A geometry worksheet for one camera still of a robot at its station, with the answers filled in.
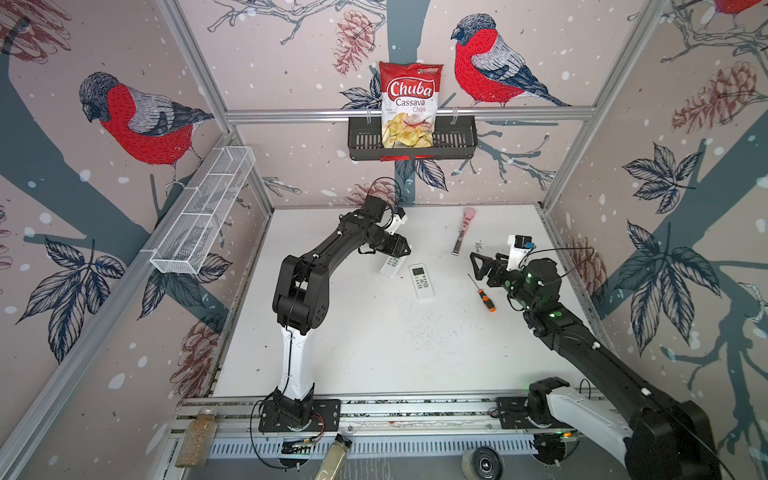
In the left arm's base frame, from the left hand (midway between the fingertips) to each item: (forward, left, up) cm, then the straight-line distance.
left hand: (403, 248), depth 92 cm
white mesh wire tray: (-11, +54, +17) cm, 58 cm away
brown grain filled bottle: (-48, +49, -9) cm, 69 cm away
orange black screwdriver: (-12, -27, -13) cm, 32 cm away
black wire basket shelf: (+28, -17, +21) cm, 39 cm away
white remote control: (-5, +4, -3) cm, 7 cm away
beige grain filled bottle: (-53, +17, -9) cm, 57 cm away
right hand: (-10, -20, +8) cm, 24 cm away
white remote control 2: (-5, -6, -12) cm, 14 cm away
